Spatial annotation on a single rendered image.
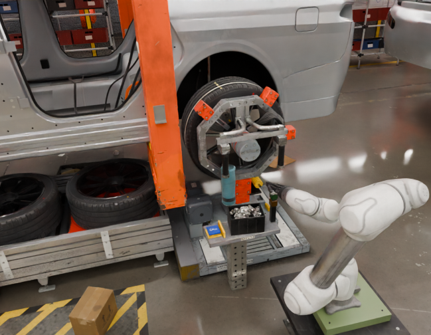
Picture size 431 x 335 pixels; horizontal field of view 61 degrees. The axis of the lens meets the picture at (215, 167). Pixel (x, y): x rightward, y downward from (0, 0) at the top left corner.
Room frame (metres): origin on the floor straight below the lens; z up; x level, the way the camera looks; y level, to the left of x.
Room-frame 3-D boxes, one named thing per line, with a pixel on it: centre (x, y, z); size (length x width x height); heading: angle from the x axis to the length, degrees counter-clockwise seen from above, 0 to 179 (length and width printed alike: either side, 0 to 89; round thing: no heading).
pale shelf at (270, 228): (1.73, -0.14, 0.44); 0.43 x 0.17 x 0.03; 104
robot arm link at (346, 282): (1.28, -0.57, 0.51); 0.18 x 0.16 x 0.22; 121
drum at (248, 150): (2.03, -0.18, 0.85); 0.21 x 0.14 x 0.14; 14
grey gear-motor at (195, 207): (2.26, 0.16, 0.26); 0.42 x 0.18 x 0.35; 14
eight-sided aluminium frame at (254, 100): (2.10, -0.17, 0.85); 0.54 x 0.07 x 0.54; 104
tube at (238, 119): (1.95, -0.10, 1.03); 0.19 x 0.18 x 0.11; 14
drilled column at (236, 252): (1.72, -0.11, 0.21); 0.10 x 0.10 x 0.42; 14
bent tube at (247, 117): (2.00, -0.29, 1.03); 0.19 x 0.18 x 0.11; 14
